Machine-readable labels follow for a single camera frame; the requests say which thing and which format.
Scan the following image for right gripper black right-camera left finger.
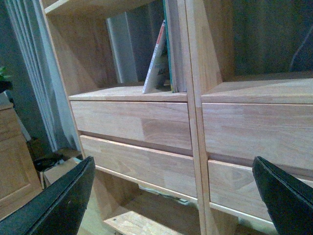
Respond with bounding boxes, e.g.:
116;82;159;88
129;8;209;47
0;157;95;235

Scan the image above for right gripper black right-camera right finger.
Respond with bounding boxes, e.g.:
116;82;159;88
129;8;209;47
252;156;313;235

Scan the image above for thin white magazine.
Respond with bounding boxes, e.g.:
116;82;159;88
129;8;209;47
142;20;169;94

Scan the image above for wooden side cabinet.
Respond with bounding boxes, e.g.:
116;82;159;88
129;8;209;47
0;104;42;216

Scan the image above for lower right wooden drawer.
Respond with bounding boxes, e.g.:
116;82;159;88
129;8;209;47
208;154;313;221

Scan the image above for wooden drawer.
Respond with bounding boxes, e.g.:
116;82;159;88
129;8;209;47
202;103;313;170
71;101;192;150
80;135;197;197
208;154;313;221

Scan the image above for upper right wooden drawer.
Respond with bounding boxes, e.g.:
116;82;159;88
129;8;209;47
202;103;313;170

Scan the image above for light wooden bookshelf unit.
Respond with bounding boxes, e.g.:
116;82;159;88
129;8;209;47
41;0;313;235

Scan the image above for grey curtain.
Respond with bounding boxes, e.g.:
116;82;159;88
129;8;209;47
0;0;80;152

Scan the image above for lower left wooden drawer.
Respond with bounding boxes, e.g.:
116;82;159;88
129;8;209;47
80;135;197;197

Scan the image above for upper left wooden drawer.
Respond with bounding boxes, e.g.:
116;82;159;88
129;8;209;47
71;101;192;150

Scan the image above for teal-covered upright book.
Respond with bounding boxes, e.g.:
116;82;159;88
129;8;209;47
163;0;187;93

